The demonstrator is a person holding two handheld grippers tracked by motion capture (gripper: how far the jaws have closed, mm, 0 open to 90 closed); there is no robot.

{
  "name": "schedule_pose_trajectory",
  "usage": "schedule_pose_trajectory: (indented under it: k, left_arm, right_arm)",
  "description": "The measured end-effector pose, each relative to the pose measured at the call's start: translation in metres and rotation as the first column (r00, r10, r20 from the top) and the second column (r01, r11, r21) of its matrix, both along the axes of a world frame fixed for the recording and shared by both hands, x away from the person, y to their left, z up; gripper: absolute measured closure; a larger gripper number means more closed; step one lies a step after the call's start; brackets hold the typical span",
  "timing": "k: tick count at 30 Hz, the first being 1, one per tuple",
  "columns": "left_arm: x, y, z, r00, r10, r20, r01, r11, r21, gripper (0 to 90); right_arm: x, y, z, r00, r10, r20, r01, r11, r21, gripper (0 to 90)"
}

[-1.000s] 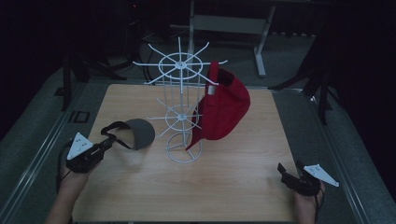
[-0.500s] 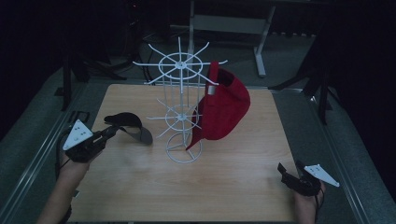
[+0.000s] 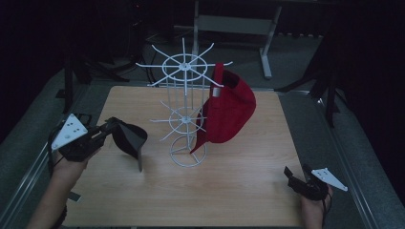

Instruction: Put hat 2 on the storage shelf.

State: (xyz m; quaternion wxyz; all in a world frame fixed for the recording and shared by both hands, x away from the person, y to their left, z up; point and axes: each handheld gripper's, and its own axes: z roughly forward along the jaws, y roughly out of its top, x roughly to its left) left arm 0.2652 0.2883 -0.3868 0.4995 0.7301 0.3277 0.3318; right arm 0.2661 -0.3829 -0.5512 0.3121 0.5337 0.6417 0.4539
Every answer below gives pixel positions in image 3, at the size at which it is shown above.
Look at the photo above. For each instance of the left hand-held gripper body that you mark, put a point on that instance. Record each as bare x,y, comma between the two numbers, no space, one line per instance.
71,133

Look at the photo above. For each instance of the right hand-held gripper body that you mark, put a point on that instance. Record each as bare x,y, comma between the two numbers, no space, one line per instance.
313,187

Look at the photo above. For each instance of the black baseball cap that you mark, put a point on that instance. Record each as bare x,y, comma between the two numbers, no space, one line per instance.
130,140

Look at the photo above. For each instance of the person's right hand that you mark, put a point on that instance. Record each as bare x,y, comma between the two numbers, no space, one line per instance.
313,210

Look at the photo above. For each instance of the person's left hand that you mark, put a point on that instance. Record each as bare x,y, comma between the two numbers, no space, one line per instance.
70,167

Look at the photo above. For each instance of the black tripod stand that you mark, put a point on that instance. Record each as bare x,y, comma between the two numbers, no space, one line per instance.
329,82
68,82

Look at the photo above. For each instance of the red baseball cap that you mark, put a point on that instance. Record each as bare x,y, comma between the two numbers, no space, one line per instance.
229,111

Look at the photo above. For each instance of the black curtain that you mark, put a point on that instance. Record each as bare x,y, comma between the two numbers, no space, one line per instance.
372,57

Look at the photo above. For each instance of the white table frame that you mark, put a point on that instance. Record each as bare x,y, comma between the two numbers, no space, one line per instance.
234,24

